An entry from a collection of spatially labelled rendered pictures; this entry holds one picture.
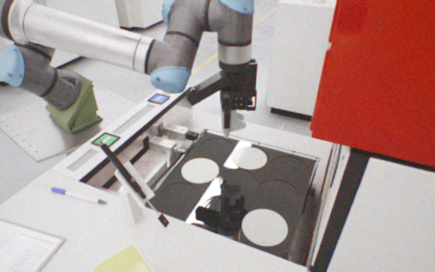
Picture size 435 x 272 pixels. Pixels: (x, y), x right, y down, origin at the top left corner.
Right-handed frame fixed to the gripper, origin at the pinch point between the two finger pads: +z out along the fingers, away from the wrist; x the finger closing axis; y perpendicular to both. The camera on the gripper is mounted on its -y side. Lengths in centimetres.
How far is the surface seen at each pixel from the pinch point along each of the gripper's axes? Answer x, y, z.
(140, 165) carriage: 2.0, -23.6, 11.1
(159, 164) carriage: 2.2, -18.2, 11.1
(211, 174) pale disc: -5.4, -3.9, 9.1
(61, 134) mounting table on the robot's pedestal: 30, -57, 17
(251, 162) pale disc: -1.8, 7.6, 9.1
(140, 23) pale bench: 442, -88, 84
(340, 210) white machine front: -38.9, 12.1, -13.1
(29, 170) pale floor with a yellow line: 109, -129, 99
